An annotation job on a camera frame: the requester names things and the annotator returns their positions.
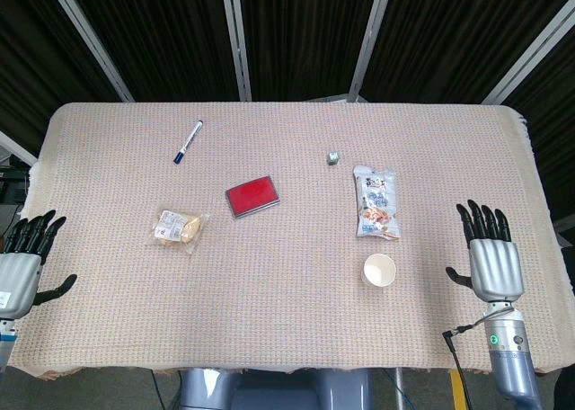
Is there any black floor cable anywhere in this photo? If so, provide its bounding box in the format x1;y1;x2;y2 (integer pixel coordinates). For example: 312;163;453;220
150;370;164;410

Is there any bread in clear wrapper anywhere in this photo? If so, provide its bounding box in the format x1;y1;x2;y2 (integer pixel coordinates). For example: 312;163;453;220
147;207;211;254

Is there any white paper cup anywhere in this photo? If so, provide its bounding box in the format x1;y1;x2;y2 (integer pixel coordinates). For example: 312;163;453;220
361;253;397;289

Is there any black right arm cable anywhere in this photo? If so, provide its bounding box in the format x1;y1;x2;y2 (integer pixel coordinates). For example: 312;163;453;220
442;307;516;410

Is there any black pleated curtain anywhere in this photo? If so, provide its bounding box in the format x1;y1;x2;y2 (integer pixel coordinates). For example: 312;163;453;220
358;0;575;105
235;0;383;102
62;0;242;103

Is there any white snack bag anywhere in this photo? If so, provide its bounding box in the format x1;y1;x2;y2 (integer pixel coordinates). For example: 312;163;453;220
352;165;402;240

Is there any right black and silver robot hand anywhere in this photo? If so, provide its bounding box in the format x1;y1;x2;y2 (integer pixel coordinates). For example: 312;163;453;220
445;199;526;304

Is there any red ink pad case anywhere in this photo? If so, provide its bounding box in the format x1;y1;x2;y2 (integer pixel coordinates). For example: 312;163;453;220
224;174;282;221

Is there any thin metal pole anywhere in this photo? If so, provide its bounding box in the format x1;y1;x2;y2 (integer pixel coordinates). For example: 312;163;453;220
392;369;404;410

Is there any silver metal frame post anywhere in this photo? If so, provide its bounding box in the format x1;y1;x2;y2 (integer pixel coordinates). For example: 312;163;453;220
0;129;40;167
218;0;253;102
479;0;575;106
43;0;135;103
348;0;397;102

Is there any grey robot torso base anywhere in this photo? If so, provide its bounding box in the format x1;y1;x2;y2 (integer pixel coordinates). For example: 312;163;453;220
178;368;375;410

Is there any white marker with blue cap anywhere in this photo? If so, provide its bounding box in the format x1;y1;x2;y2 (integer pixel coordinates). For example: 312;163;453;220
173;120;204;165

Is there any beige woven tablecloth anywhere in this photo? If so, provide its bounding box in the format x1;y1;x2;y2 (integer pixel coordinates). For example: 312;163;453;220
0;100;562;380

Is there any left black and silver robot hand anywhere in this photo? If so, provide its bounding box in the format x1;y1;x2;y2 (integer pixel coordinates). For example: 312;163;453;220
0;209;78;321

